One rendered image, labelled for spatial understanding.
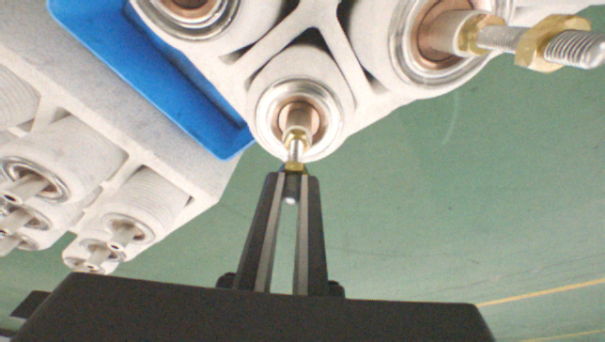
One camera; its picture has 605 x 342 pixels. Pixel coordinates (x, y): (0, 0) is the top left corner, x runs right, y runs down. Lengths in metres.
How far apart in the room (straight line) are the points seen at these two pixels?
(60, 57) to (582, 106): 0.94
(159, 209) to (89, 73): 0.22
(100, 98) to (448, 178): 0.74
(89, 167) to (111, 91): 0.12
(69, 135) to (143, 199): 0.12
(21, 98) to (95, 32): 0.13
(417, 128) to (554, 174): 0.45
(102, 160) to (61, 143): 0.05
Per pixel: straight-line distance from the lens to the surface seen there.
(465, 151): 0.62
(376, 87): 0.28
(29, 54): 0.41
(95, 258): 0.48
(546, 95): 0.65
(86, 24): 0.45
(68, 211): 0.48
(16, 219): 0.49
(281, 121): 0.17
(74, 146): 0.37
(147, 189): 0.37
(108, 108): 0.39
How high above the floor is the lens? 0.41
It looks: 51 degrees down
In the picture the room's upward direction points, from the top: 177 degrees counter-clockwise
